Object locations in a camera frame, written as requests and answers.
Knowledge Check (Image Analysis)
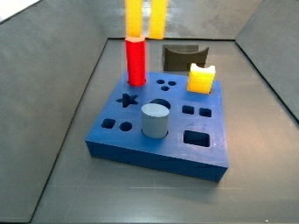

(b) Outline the black curved holder stand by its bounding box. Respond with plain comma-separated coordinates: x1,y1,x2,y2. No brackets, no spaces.
162,45,209,71

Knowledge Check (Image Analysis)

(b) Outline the yellow double-square fork block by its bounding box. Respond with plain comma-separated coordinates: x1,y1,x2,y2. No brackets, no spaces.
125,0,168,39

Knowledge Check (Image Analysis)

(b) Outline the light blue cylinder peg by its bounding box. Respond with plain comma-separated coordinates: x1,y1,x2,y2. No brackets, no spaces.
141,103,169,138

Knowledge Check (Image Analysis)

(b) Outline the blue shape sorting board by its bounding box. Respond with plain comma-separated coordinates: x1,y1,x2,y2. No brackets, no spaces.
85,72,229,182

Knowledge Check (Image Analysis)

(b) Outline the yellow notched block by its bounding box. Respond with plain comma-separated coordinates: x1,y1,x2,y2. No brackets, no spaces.
186,63,216,94

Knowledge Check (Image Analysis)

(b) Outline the red hexagonal peg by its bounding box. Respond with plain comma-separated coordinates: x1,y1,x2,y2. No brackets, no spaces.
125,36,145,87

